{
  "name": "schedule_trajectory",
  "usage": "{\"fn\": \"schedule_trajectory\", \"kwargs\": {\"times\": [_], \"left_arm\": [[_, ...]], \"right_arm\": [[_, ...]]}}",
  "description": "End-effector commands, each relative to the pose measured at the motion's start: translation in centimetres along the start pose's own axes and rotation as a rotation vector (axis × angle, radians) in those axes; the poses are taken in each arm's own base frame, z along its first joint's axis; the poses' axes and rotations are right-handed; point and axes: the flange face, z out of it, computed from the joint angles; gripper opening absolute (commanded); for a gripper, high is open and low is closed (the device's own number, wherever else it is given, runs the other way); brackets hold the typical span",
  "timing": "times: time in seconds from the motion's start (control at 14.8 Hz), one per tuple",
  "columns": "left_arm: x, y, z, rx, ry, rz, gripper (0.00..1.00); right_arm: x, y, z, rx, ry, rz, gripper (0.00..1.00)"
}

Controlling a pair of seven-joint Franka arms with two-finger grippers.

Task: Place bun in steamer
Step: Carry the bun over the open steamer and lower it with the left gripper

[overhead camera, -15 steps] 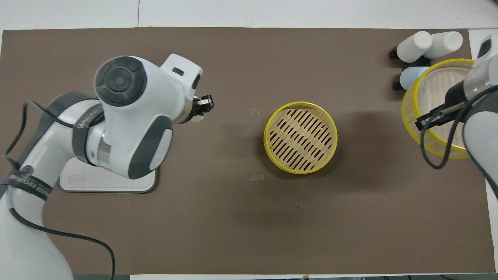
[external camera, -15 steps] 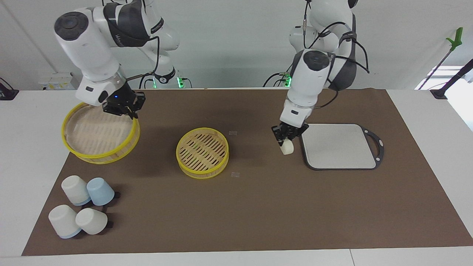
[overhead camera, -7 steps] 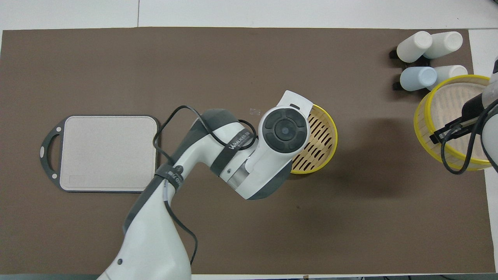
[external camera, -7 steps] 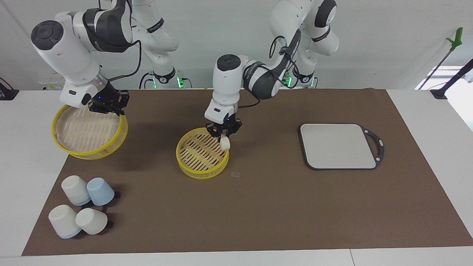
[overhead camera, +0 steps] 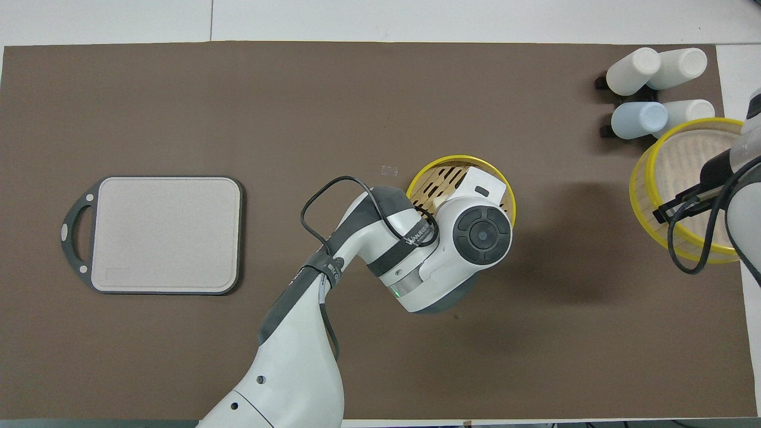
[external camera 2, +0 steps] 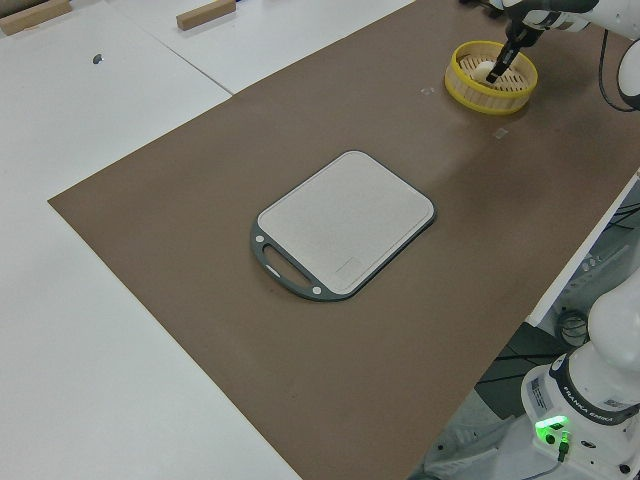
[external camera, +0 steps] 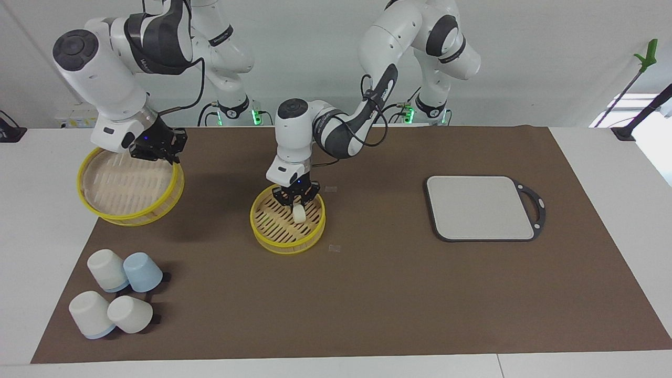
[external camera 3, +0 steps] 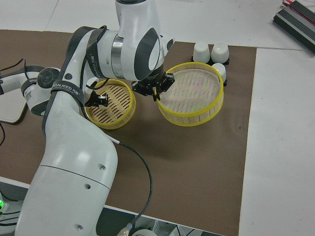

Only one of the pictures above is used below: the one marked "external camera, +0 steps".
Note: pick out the white steamed bun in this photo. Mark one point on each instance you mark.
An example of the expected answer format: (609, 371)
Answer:
(300, 214)

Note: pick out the white power socket box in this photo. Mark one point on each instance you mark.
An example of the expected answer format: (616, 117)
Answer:
(76, 119)

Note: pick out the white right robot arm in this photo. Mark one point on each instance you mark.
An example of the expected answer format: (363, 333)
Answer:
(100, 79)

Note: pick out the black table clamp mount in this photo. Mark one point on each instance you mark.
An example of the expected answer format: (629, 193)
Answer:
(10, 134)

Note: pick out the black pole stand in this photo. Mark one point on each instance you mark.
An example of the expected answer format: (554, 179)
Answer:
(625, 134)

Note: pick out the yellow bamboo steamer lid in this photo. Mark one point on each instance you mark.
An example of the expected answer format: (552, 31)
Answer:
(126, 189)

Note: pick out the light blue plastic cup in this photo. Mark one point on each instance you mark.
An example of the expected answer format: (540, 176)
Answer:
(143, 272)

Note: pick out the brown table mat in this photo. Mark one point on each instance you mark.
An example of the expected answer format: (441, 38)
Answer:
(420, 304)

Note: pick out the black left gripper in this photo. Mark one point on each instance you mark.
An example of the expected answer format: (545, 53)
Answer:
(297, 188)

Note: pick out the white cutting board grey rim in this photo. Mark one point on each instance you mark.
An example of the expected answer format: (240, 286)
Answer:
(472, 210)

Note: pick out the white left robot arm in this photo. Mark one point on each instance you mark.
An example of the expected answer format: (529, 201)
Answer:
(388, 37)

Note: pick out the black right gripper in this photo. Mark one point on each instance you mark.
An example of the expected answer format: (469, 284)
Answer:
(155, 137)

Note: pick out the green clamp on thin rod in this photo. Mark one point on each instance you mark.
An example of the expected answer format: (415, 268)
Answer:
(650, 55)

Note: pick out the white plastic cup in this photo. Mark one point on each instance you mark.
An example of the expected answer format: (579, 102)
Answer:
(90, 314)
(106, 268)
(129, 314)

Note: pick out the yellow bamboo steamer basket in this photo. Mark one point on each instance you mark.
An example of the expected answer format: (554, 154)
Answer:
(278, 226)

